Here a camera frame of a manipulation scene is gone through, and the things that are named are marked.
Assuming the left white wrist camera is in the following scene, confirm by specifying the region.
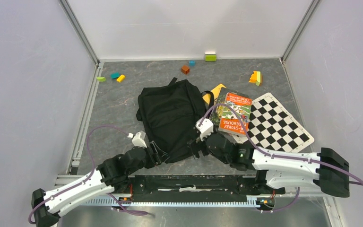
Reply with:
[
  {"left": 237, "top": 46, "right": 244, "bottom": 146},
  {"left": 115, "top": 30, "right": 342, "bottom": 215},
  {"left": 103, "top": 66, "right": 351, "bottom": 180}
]
[{"left": 127, "top": 131, "right": 147, "bottom": 148}]

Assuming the orange stepped block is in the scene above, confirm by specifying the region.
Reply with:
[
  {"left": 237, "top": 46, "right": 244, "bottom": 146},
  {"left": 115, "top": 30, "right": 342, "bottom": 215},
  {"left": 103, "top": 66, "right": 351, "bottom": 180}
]
[{"left": 249, "top": 71, "right": 259, "bottom": 83}]

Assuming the green half-round block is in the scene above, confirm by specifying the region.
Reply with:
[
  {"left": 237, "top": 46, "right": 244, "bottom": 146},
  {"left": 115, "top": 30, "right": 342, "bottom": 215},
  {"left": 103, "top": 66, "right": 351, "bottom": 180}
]
[{"left": 96, "top": 77, "right": 106, "bottom": 82}]

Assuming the orange treehouse book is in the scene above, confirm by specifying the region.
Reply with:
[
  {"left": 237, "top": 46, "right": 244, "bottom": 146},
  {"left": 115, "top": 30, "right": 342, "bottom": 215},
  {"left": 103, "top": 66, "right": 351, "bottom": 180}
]
[{"left": 218, "top": 91, "right": 252, "bottom": 136}]

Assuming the teal block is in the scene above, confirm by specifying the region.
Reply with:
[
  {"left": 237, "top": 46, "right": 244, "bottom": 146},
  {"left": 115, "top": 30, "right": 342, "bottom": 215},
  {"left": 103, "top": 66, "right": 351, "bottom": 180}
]
[{"left": 110, "top": 72, "right": 120, "bottom": 79}]

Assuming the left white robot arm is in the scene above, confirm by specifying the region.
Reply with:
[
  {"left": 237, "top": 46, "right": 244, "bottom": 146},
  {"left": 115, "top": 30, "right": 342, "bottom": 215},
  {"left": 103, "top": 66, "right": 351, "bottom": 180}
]
[{"left": 28, "top": 142, "right": 169, "bottom": 227}]

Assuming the yellow flat booklet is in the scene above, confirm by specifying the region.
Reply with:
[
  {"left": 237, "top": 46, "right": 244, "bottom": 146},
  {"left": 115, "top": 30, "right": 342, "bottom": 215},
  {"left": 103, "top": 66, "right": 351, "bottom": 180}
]
[{"left": 203, "top": 84, "right": 226, "bottom": 104}]

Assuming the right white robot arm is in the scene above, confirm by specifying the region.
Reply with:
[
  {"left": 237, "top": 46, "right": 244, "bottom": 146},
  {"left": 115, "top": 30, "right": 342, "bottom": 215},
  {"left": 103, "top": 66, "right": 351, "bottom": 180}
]
[{"left": 189, "top": 133, "right": 350, "bottom": 198}]

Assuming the green illustrated book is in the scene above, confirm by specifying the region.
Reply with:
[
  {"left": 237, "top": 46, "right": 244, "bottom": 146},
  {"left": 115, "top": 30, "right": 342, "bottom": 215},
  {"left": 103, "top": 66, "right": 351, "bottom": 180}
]
[{"left": 209, "top": 87, "right": 232, "bottom": 126}]

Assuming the yellow-green block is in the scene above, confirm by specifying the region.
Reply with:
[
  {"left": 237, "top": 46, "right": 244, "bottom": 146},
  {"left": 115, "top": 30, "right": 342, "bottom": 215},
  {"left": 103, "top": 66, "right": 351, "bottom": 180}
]
[{"left": 256, "top": 71, "right": 263, "bottom": 86}]

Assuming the brown cube block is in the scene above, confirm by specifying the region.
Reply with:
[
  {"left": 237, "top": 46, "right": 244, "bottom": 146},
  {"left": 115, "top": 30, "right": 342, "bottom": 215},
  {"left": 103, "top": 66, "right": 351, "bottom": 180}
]
[{"left": 181, "top": 65, "right": 190, "bottom": 75}]

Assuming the small blue cube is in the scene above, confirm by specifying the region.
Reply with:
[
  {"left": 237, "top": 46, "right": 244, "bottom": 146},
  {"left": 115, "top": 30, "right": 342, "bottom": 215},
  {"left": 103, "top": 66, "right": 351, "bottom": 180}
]
[{"left": 189, "top": 60, "right": 195, "bottom": 67}]

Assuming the purple cable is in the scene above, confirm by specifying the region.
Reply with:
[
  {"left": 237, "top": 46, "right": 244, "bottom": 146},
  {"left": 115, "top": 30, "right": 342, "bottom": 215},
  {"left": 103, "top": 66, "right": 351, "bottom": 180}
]
[
  {"left": 28, "top": 124, "right": 135, "bottom": 225},
  {"left": 199, "top": 103, "right": 363, "bottom": 187}
]

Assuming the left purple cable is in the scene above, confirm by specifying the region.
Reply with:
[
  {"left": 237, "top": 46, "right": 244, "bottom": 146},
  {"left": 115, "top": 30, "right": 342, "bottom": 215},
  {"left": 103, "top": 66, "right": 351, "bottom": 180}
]
[{"left": 28, "top": 124, "right": 135, "bottom": 225}]

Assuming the green white block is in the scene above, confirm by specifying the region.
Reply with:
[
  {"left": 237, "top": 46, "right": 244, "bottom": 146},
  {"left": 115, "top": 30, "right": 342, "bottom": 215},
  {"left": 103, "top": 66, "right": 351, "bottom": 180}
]
[{"left": 204, "top": 51, "right": 217, "bottom": 61}]

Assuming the black white chessboard mat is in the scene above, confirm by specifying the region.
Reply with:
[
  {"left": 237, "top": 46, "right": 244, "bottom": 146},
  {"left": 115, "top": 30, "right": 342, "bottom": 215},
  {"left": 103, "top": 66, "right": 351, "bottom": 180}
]
[{"left": 248, "top": 93, "right": 314, "bottom": 153}]

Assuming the yellow small block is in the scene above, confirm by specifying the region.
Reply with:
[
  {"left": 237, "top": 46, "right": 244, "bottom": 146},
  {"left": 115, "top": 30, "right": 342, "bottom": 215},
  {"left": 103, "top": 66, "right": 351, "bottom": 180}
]
[{"left": 116, "top": 74, "right": 125, "bottom": 83}]

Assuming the black student backpack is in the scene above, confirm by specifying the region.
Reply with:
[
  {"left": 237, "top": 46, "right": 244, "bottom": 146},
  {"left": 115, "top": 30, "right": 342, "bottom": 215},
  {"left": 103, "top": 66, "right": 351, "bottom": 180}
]
[{"left": 136, "top": 78, "right": 208, "bottom": 163}]

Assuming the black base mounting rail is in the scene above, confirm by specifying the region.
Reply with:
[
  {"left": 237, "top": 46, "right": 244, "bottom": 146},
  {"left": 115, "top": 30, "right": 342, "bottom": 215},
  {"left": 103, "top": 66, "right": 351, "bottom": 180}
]
[{"left": 116, "top": 175, "right": 285, "bottom": 202}]

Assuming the white cable duct strip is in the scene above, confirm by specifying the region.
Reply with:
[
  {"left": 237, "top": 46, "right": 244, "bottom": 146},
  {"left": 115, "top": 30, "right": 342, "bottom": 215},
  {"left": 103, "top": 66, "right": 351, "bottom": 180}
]
[{"left": 81, "top": 195, "right": 260, "bottom": 208}]

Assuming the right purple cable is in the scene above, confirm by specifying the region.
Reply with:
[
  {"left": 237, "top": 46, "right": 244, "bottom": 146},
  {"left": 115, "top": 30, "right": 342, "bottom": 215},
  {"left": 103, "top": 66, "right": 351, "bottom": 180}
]
[{"left": 199, "top": 103, "right": 363, "bottom": 187}]

